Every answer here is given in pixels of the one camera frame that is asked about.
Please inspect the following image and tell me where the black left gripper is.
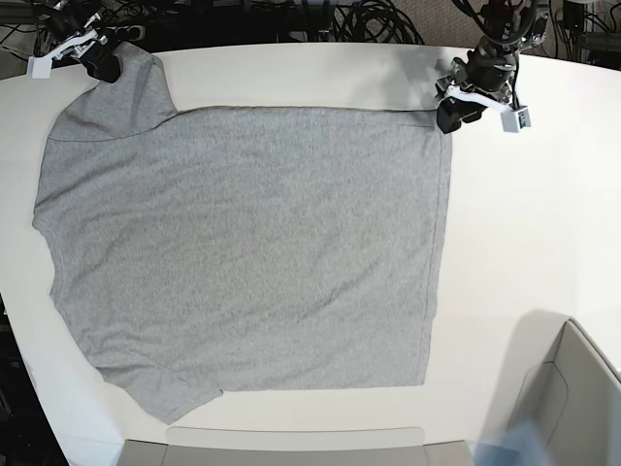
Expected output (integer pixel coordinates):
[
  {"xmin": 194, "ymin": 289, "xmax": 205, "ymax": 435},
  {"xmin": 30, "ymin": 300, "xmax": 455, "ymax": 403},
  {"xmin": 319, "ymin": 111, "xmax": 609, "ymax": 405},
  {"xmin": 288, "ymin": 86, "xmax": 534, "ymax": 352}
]
[{"xmin": 436, "ymin": 45, "xmax": 519, "ymax": 134}]

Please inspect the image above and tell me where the beige bin at right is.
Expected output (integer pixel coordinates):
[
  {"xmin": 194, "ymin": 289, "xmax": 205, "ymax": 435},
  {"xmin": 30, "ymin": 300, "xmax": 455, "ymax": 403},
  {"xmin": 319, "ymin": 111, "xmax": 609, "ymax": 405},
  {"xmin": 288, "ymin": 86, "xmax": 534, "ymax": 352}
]
[{"xmin": 509, "ymin": 319, "xmax": 620, "ymax": 465}]

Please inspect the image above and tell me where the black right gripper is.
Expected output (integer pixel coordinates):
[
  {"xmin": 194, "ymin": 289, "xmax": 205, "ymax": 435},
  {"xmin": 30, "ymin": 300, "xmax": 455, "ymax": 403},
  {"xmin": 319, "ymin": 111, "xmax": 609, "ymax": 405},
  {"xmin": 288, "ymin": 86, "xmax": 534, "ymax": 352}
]
[{"xmin": 72, "ymin": 29, "xmax": 121, "ymax": 83}]

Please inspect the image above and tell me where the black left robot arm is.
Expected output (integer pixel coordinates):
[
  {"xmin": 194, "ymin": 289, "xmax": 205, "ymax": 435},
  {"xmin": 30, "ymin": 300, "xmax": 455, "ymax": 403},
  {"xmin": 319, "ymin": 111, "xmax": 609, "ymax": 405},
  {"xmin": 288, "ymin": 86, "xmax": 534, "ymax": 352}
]
[{"xmin": 436, "ymin": 1, "xmax": 549, "ymax": 134}]

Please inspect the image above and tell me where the beige tray at bottom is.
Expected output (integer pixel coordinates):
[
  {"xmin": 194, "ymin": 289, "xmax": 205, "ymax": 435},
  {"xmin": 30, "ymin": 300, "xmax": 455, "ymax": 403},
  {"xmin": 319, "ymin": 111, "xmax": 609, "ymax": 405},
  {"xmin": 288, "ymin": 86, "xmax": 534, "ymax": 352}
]
[{"xmin": 118, "ymin": 427, "xmax": 474, "ymax": 465}]

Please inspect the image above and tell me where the grey T-shirt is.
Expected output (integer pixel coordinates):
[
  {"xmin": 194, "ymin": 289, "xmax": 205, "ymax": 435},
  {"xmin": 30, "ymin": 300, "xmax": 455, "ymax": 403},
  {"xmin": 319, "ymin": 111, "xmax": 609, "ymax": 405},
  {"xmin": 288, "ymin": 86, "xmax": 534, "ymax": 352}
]
[{"xmin": 33, "ymin": 45, "xmax": 452, "ymax": 423}]

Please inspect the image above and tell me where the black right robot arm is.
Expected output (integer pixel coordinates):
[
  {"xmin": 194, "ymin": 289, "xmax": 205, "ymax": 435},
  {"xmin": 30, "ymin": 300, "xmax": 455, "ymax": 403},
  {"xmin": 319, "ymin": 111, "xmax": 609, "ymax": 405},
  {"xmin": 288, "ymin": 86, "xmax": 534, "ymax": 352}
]
[{"xmin": 28, "ymin": 1, "xmax": 121, "ymax": 83}]

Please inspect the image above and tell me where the blue blurred object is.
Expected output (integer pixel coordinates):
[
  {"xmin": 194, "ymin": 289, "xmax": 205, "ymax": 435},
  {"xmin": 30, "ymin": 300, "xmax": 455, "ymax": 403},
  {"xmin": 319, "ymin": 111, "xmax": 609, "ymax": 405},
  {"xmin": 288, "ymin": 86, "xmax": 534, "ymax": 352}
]
[{"xmin": 471, "ymin": 421, "xmax": 550, "ymax": 466}]

